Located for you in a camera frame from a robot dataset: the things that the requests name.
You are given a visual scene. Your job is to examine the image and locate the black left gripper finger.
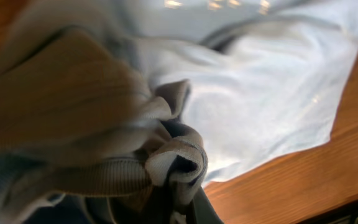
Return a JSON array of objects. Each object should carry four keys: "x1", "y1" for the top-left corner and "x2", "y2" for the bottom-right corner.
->
[{"x1": 193, "y1": 187, "x2": 223, "y2": 224}]

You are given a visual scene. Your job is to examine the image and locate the light blue printed t-shirt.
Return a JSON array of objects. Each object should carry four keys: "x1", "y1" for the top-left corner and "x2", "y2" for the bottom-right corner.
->
[{"x1": 0, "y1": 0, "x2": 358, "y2": 223}]

